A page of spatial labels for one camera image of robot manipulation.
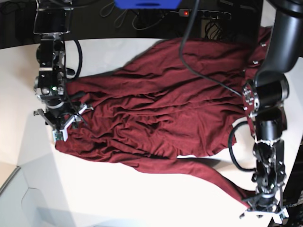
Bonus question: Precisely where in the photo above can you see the black power strip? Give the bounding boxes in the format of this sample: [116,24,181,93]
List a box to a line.
[178,9,232,20]

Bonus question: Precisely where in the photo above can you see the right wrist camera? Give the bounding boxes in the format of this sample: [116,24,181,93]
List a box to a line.
[52,129,68,142]

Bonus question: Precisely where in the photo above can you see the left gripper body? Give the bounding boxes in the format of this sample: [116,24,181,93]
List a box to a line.
[239,189,289,224]

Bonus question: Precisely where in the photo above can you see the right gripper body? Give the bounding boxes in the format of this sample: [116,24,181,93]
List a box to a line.
[34,102,94,132]

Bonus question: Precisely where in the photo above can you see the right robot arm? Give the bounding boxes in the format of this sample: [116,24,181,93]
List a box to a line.
[34,0,90,140]

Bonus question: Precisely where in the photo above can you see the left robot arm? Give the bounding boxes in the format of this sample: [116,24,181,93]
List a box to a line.
[228,0,303,225]

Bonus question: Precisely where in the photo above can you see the maroon t-shirt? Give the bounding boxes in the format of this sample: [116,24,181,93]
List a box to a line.
[55,27,271,203]

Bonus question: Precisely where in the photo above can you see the black cables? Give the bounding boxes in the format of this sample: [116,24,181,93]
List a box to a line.
[100,4,166,31]

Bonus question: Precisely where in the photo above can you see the blue box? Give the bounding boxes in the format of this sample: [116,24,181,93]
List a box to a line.
[114,0,181,9]

